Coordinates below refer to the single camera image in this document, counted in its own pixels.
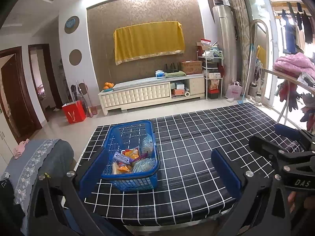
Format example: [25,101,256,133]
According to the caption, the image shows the blue plastic basket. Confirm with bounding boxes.
[101,120,160,192]

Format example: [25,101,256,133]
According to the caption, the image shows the pink gift bag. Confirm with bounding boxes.
[225,81,242,100]

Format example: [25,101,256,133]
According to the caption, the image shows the green folded cloth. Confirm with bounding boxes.
[164,71,186,78]

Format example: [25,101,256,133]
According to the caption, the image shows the yellow cloth covered television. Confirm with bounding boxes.
[113,21,186,65]

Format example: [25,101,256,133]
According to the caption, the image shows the brown wooden door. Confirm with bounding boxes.
[1,46,42,142]

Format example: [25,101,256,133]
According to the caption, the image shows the purple gum pack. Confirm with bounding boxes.
[113,152,133,165]

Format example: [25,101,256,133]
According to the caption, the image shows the black white grid tablecloth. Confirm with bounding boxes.
[84,103,301,226]

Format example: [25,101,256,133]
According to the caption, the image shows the broom and dustpan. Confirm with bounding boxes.
[70,81,98,118]

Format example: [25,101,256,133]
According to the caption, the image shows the pink blanket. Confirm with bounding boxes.
[273,52,314,79]

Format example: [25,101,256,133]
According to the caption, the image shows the white metal shelf rack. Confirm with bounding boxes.
[196,38,225,100]

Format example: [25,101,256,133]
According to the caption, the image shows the cream tv cabinet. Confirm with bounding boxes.
[98,74,205,116]

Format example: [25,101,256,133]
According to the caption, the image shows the light blue striped snack bag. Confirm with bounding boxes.
[141,134,154,156]

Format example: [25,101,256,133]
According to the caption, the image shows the arched floor mirror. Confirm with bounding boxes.
[241,19,270,105]

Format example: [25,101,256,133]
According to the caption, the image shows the cardboard box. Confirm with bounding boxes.
[180,61,202,75]

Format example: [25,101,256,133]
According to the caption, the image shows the oranges on blue plate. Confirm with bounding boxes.
[103,82,115,92]

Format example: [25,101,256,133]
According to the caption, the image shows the blue wall plate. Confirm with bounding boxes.
[65,18,76,29]

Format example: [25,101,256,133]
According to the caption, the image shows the blue tissue box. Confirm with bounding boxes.
[155,70,165,78]

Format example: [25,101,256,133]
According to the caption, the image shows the person's right hand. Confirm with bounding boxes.
[288,191,314,219]

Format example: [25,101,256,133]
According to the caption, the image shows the magenta snack packet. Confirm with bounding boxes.
[132,152,148,164]

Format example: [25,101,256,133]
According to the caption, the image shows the red paper bag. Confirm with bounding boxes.
[62,100,86,124]

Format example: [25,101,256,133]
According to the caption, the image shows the yellow orange snack packet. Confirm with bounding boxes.
[121,147,139,160]

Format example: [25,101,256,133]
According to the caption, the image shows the standing air conditioner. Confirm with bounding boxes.
[212,5,237,93]

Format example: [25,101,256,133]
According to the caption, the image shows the orange long snack packet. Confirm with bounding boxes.
[117,164,133,174]

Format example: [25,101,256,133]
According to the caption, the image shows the patterned curtain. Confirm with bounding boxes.
[229,0,250,87]

